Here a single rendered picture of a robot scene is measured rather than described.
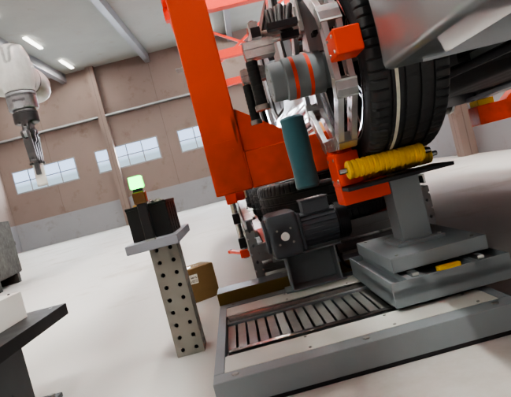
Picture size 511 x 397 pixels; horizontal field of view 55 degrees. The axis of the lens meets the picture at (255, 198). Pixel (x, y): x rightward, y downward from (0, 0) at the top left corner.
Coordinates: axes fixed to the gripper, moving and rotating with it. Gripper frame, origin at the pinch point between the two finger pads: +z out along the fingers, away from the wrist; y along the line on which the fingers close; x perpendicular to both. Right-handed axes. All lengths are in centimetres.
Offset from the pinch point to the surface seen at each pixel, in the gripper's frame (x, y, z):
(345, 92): 92, 31, -1
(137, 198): 27.5, 4.0, 14.1
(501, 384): 97, 66, 72
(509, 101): 325, -207, -1
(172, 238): 35.1, 4.3, 29.0
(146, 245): 26.9, 3.4, 29.3
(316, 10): 89, 31, -25
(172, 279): 31, -16, 45
